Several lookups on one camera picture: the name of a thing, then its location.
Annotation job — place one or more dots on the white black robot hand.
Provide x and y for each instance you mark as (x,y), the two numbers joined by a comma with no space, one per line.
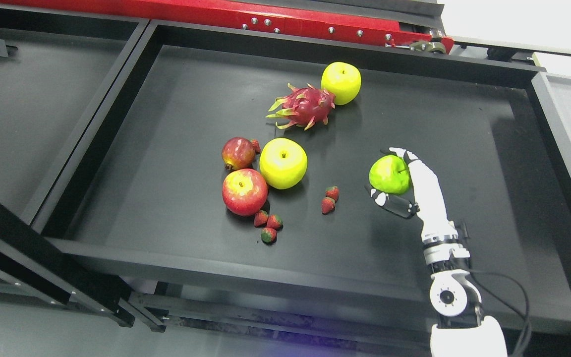
(424,199)

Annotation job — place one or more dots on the green apple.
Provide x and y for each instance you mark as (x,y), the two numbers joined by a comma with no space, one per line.
(390,174)

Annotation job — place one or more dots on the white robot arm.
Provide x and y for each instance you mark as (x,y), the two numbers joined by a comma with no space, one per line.
(463,329)

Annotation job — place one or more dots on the yellow apple at back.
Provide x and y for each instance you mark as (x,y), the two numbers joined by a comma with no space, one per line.
(343,80)

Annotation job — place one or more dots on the yellow apple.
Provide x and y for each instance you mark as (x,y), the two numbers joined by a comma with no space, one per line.
(343,80)
(283,163)

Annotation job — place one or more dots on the yellow apple in middle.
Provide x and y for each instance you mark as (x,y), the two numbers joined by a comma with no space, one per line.
(283,163)

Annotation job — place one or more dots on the red apple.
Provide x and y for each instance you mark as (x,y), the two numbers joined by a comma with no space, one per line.
(244,192)

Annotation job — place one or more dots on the strawberry right upper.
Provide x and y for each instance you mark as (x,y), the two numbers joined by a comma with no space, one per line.
(333,192)

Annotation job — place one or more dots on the strawberry right lower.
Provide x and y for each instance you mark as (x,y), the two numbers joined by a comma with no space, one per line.
(328,205)

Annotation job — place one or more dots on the pink dragon fruit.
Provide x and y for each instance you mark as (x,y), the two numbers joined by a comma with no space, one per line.
(303,107)

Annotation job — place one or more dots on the strawberry bottom right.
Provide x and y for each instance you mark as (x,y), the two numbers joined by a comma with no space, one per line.
(275,222)

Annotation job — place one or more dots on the strawberry bottom lowest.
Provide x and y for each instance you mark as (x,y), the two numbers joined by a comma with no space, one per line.
(268,235)

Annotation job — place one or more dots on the strawberry bottom left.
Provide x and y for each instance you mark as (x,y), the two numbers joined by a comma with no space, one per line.
(260,219)

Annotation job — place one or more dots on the strawberry behind pomegranate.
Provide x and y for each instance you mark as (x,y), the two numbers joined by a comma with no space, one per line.
(256,146)

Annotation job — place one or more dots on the red pomegranate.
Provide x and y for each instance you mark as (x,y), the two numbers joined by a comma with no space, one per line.
(238,153)

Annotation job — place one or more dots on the red metal beam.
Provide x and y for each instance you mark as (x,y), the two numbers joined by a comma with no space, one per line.
(289,20)

